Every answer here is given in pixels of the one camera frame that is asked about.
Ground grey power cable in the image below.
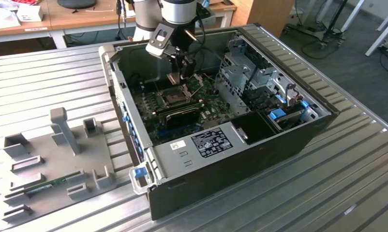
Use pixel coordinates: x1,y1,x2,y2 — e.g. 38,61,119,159
285,83,304,107

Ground white grey webcam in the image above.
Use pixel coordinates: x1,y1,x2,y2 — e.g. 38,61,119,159
145,23,177,60

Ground metal drive cage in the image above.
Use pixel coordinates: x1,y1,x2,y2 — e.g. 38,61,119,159
217,32,323,121

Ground blue disk carrier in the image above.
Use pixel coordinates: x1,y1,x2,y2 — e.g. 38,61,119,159
267,108,288,122

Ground blue expansion slot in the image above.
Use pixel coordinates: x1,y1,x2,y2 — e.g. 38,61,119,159
157,129,176,140

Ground wooden cabinet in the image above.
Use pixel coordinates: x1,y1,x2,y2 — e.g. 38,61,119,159
232,0,295,38

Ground grey parts rack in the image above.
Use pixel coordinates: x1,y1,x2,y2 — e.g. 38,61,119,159
2,107,119,224

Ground blue case latch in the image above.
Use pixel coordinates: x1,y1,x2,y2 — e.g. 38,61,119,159
131,168,149,181

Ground grey power supply unit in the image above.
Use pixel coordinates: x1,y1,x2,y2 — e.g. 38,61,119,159
146,122,248,181

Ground white cardboard box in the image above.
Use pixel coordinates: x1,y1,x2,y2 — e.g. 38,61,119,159
16,5,46,23

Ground dark round object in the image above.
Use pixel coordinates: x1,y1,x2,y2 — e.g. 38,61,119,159
57,0,98,9

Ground green motherboard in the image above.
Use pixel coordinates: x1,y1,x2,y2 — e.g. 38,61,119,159
130,74,247,143

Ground CPU socket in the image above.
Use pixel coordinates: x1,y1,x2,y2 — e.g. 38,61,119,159
157,87,196,109

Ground white table leg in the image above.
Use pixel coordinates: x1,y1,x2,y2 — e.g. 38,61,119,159
340,0,366,33
364,12,388,58

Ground black cable loop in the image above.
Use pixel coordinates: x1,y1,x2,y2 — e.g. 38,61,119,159
129,72,143,87

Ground black wheeled stand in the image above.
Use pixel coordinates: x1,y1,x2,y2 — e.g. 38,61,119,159
316,0,350,49

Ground open black PC case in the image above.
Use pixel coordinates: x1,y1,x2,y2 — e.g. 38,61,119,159
98,23,340,221

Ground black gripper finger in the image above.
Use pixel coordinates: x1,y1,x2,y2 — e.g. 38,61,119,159
170,47,184,73
182,57,196,80

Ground wooden desk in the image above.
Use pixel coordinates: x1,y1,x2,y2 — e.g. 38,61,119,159
0,0,238,51

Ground green RAM stick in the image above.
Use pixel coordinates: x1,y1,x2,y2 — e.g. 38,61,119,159
23,172,82,195
154,103,204,116

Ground graphics card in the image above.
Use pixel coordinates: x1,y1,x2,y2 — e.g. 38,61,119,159
165,108,202,131

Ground metal socket cover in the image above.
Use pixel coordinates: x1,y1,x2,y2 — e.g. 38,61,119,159
180,73,206,97

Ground white plastic bag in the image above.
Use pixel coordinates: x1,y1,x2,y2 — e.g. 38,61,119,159
0,4,22,31

